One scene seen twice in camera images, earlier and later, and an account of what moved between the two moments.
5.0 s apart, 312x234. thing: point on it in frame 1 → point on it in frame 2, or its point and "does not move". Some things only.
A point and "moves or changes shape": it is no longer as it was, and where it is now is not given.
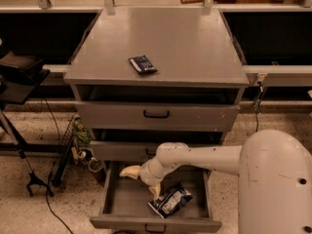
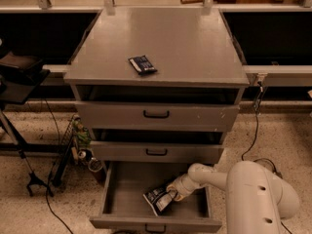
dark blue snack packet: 142,65 does not move
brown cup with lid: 97,167 does not move
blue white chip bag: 171,201 moves or changes shape
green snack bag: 80,133 does not move
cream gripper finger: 134,172 → 174,190
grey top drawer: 157,116 does not move
